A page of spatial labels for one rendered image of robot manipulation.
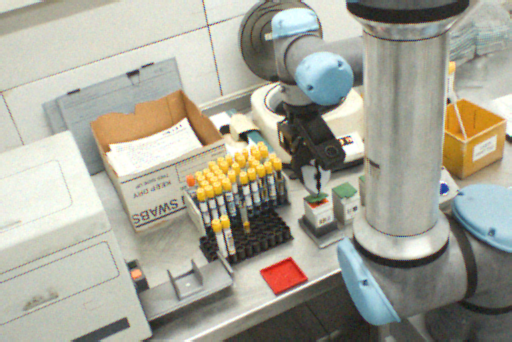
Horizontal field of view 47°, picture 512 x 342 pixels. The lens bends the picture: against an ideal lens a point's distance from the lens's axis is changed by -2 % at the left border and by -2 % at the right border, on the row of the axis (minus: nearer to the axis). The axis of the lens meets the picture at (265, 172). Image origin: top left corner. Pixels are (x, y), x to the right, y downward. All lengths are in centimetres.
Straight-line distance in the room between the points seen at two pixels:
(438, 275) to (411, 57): 29
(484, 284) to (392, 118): 28
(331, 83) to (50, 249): 47
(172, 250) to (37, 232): 41
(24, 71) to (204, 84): 45
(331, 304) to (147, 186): 84
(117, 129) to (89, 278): 60
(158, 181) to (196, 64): 42
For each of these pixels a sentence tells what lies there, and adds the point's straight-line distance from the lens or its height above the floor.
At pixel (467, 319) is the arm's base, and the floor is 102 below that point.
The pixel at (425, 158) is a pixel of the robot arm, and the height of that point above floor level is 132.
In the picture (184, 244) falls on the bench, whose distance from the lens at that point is 125.
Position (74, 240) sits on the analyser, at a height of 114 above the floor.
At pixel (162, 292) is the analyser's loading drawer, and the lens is 111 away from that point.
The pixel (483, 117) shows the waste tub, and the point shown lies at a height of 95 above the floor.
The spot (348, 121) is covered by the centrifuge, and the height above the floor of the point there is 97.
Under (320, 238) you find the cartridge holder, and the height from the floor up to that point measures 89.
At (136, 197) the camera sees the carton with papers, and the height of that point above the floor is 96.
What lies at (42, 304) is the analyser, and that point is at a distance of 98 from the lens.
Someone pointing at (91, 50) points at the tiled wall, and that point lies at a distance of 148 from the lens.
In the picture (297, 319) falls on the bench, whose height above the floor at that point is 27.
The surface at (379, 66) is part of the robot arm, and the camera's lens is 59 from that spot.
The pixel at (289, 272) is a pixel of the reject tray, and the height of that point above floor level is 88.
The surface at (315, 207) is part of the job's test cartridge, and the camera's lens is 115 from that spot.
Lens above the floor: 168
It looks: 35 degrees down
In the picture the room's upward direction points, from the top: 9 degrees counter-clockwise
